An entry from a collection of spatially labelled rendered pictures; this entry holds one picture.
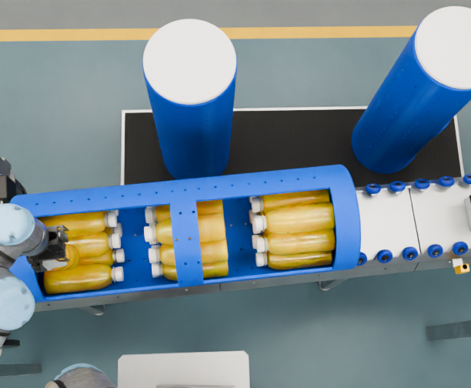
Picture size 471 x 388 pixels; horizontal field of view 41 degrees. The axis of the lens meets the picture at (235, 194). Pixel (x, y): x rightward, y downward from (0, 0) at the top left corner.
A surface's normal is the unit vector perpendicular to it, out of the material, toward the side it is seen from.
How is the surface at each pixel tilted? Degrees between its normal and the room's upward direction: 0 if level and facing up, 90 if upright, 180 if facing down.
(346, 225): 19
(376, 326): 0
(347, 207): 3
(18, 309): 47
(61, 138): 0
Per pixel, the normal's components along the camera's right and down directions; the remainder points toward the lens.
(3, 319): 0.62, 0.23
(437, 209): 0.04, -0.25
